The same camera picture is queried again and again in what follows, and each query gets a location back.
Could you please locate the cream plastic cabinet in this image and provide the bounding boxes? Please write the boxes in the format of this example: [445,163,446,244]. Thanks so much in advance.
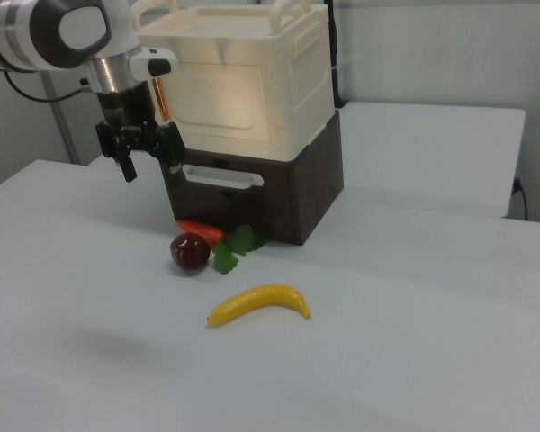
[130,0,337,164]

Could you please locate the dark green plastic leaf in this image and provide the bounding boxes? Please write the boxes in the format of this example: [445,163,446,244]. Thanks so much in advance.
[226,224,268,258]

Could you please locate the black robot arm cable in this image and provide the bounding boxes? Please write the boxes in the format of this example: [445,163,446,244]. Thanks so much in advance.
[0,66,95,103]

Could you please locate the dark brown drawer box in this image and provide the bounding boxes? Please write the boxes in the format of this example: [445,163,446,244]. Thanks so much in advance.
[157,107,346,247]

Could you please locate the black table side cable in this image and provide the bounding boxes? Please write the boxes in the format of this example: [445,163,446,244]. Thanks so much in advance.
[512,176,530,221]

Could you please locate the orange plastic carrot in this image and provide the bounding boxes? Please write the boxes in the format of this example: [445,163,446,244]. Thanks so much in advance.
[176,219,227,249]

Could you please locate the dark red plastic apple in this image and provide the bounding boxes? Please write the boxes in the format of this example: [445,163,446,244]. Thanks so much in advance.
[168,231,212,272]

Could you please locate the white drawer handle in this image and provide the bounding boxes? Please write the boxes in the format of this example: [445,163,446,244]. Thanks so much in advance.
[182,163,266,191]

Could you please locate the cream translucent cabinet door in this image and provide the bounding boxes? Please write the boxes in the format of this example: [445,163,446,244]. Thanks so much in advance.
[155,58,267,146]

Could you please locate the yellow plastic banana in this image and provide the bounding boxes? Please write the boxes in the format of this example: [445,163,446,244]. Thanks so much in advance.
[205,283,312,330]

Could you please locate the light green plastic leaf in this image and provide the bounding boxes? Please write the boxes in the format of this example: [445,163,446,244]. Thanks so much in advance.
[212,240,241,275]

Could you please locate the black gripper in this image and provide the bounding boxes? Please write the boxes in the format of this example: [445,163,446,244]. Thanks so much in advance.
[94,84,187,184]

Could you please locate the grey metal pole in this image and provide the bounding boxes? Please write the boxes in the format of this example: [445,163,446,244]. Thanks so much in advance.
[39,70,81,166]

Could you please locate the black pole behind cabinet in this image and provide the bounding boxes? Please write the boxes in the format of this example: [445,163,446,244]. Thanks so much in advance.
[327,0,344,110]

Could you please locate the copper door handle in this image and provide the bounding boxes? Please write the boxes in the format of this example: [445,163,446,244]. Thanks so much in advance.
[151,76,171,123]

